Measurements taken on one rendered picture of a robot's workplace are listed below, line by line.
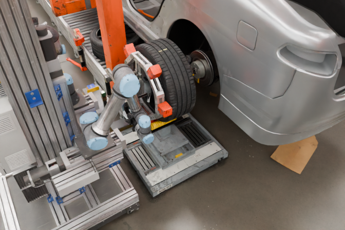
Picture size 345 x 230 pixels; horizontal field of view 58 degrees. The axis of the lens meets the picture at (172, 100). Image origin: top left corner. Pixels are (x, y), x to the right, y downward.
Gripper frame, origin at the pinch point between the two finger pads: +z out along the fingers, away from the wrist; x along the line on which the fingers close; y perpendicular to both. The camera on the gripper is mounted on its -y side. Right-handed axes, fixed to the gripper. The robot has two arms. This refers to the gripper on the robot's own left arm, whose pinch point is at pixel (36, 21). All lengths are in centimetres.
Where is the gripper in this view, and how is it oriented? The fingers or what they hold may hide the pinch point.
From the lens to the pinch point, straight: 282.6
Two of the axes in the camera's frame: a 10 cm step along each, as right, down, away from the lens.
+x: 9.4, -1.0, 3.3
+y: -1.3, 7.8, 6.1
